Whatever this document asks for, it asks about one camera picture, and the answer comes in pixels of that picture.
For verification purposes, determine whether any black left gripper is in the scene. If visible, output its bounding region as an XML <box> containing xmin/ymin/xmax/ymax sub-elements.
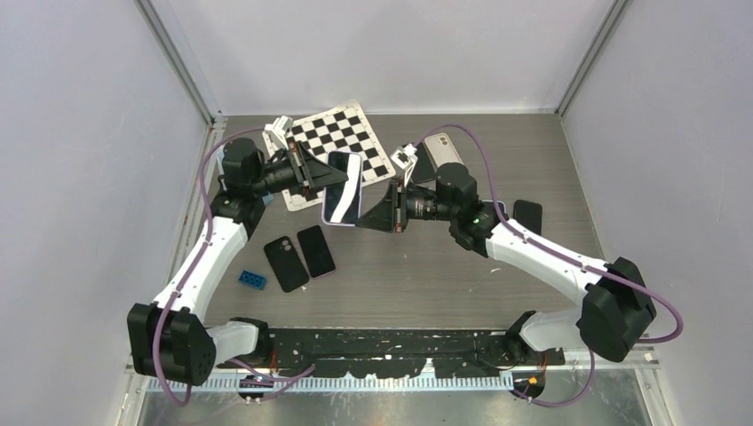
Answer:
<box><xmin>251</xmin><ymin>141</ymin><xmax>349</xmax><ymax>198</ymax></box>

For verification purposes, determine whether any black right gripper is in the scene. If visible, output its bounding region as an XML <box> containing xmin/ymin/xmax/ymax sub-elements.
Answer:
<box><xmin>356</xmin><ymin>178</ymin><xmax>456</xmax><ymax>235</ymax></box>

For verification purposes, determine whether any lilac cased phone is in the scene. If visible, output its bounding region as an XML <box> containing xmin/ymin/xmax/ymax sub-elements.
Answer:
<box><xmin>321</xmin><ymin>151</ymin><xmax>362</xmax><ymax>226</ymax></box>

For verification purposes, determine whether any purple edged phone from case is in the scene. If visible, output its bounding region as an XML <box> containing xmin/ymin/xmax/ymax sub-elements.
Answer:
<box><xmin>297</xmin><ymin>225</ymin><xmax>336</xmax><ymax>279</ymax></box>

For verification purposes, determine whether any beige phone case with ring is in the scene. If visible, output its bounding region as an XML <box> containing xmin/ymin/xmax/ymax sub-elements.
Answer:
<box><xmin>423</xmin><ymin>132</ymin><xmax>463</xmax><ymax>170</ymax></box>

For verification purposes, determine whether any black phone from case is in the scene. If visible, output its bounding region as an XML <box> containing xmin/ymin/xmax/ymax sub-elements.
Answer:
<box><xmin>411</xmin><ymin>144</ymin><xmax>435</xmax><ymax>185</ymax></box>

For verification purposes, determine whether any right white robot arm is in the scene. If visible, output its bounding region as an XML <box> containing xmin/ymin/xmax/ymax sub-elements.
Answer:
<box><xmin>356</xmin><ymin>163</ymin><xmax>656</xmax><ymax>365</ymax></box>

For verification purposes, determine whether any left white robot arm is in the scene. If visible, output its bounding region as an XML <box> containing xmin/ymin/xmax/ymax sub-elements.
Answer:
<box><xmin>127</xmin><ymin>138</ymin><xmax>348</xmax><ymax>386</ymax></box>

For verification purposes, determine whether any light blue cased phone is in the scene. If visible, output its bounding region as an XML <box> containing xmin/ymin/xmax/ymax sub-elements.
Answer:
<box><xmin>482</xmin><ymin>200</ymin><xmax>509</xmax><ymax>222</ymax></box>

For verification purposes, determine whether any black white chessboard mat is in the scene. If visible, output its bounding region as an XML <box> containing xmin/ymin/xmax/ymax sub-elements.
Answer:
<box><xmin>286</xmin><ymin>100</ymin><xmax>395</xmax><ymax>186</ymax></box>

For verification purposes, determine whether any blue toy brick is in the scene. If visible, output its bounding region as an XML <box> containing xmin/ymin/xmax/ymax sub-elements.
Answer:
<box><xmin>238</xmin><ymin>271</ymin><xmax>267</xmax><ymax>290</ymax></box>

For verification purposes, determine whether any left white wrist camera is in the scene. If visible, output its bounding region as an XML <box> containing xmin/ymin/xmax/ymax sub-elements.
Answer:
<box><xmin>262</xmin><ymin>115</ymin><xmax>294</xmax><ymax>154</ymax></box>

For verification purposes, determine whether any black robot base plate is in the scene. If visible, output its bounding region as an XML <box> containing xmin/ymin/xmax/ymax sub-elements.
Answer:
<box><xmin>239</xmin><ymin>328</ymin><xmax>565</xmax><ymax>379</ymax></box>

